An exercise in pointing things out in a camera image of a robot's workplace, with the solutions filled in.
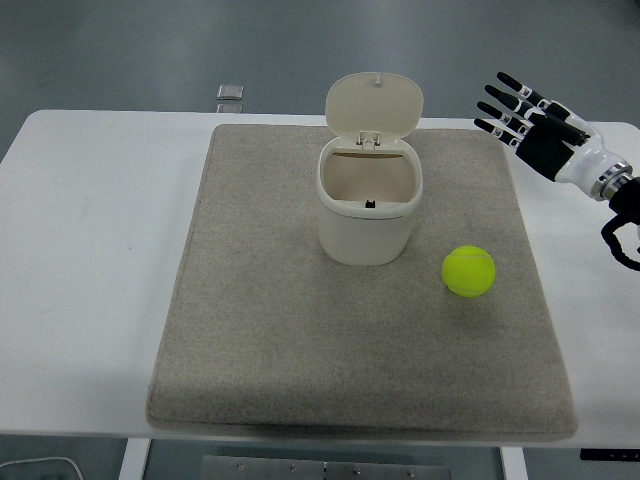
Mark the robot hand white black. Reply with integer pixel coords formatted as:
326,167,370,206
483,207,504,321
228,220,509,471
473,71,627,188

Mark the yellow-green tennis ball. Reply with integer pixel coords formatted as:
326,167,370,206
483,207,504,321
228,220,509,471
441,244,497,300

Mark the cream plastic bin with lid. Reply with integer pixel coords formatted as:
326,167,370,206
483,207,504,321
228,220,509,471
316,72,426,268

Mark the black table control panel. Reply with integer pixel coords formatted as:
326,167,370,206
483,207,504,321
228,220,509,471
579,448,640,462

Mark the white table leg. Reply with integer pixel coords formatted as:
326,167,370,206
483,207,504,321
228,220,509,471
118,438,152,480
499,446,526,480

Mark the grey-beige fabric mat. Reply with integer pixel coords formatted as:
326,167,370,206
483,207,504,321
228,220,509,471
145,123,580,435

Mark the grey metal plate with screws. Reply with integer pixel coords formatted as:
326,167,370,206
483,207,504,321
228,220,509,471
200,454,453,480

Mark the white cable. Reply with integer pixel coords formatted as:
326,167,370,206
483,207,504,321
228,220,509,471
0,455,84,480

